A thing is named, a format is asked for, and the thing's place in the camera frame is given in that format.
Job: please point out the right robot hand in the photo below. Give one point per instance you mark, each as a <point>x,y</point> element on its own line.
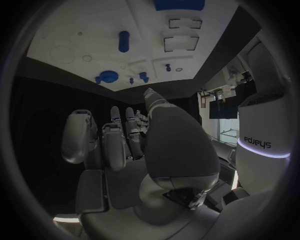
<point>178,150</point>

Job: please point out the white task board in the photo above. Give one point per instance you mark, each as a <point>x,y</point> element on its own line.
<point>131,37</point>

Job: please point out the dark screen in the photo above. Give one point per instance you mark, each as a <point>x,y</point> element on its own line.
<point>222,109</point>

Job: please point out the blue plug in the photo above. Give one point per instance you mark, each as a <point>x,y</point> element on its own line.
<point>143,76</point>

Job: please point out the small blue peg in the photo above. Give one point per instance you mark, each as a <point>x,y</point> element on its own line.
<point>131,80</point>

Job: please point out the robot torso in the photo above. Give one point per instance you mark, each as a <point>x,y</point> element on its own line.
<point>264,142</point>

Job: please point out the blue gear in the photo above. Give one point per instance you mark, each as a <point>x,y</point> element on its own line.
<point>107,76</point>

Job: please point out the blue long cylinder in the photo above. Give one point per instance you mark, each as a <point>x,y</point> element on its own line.
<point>123,41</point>

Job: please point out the blue block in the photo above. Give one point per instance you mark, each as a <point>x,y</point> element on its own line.
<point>179,4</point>

